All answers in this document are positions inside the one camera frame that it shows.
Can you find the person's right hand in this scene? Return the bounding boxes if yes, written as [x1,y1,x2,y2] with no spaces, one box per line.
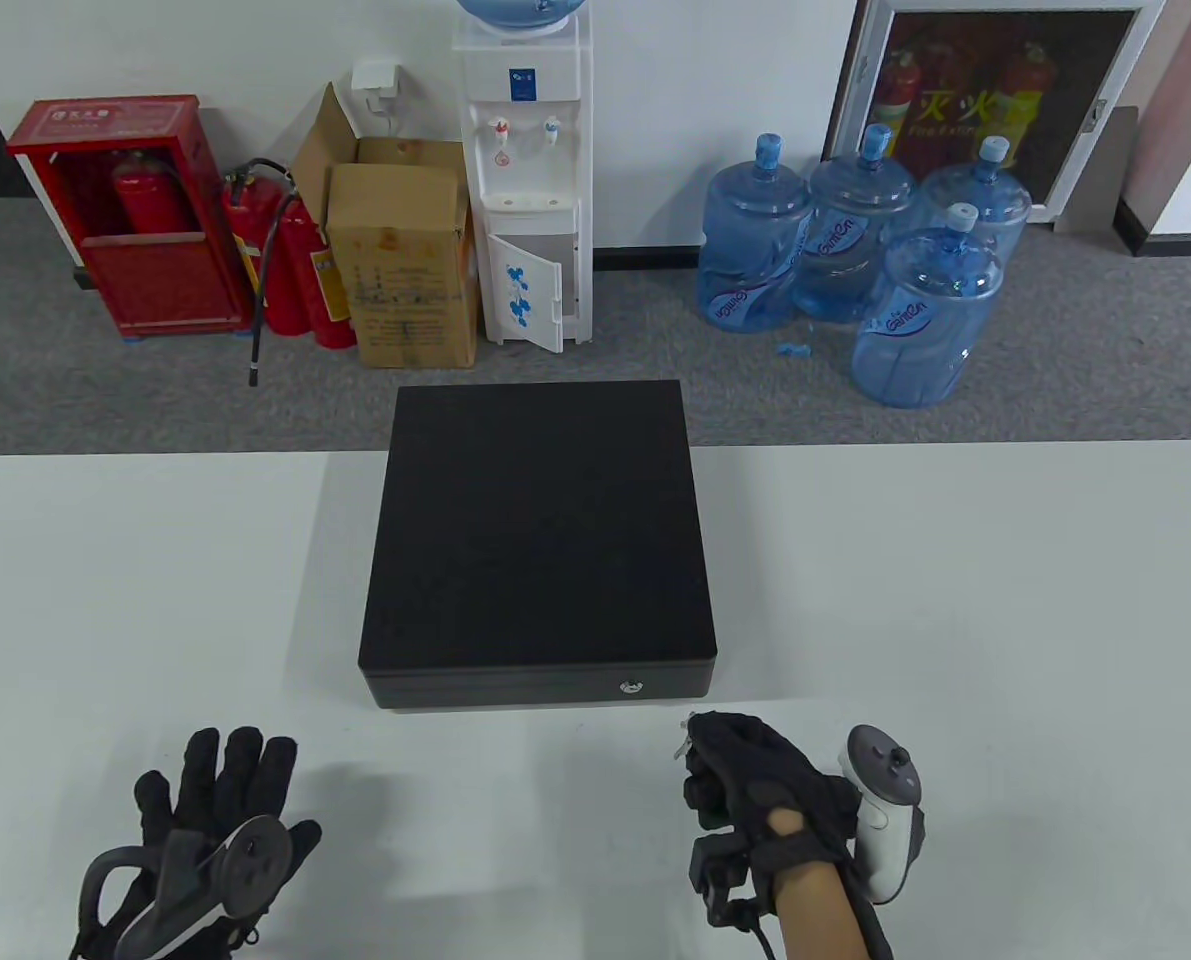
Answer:
[677,710,863,929]

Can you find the person's left hand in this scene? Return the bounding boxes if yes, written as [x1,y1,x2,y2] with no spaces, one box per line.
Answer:
[70,727,323,960]

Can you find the black cash drawer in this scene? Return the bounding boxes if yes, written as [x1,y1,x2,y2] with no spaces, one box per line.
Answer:
[358,380,719,711]

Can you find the person's right forearm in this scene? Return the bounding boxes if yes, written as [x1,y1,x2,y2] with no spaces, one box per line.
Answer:
[770,865,896,960]

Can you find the grey left hand controller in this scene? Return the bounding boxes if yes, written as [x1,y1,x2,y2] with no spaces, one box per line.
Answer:
[75,815,294,959]

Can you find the grey hand controller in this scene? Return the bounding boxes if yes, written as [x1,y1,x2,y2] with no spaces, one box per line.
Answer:
[75,815,294,959]
[837,725,926,906]

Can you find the grey right hand controller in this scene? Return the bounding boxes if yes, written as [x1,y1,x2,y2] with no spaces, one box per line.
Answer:
[837,725,926,906]

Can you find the blue water jug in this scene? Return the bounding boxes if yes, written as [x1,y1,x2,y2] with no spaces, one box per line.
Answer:
[850,203,1004,409]
[697,133,814,333]
[793,123,918,324]
[920,137,1033,266]

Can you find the red fire extinguisher cabinet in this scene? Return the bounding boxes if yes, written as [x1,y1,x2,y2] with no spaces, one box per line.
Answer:
[7,95,254,341]

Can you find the brown cardboard box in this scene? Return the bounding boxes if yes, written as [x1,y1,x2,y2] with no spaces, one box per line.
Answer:
[290,83,481,369]

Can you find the red extinguisher inside cabinet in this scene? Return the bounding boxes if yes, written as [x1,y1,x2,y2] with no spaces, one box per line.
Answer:
[112,150,194,236]

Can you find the white water dispenser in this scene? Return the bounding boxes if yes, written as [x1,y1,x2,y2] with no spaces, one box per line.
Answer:
[453,15,596,354]

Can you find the blue bottle on dispenser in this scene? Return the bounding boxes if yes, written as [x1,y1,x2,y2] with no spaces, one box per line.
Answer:
[455,0,588,36]

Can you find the red fire extinguisher with hose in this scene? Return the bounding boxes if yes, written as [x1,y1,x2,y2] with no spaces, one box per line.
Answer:
[220,158,316,389]

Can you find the white framed wall hydrant cabinet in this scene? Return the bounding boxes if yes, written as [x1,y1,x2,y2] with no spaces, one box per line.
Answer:
[823,0,1171,226]

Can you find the white wall socket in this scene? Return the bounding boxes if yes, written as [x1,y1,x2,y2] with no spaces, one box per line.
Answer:
[352,62,403,111]

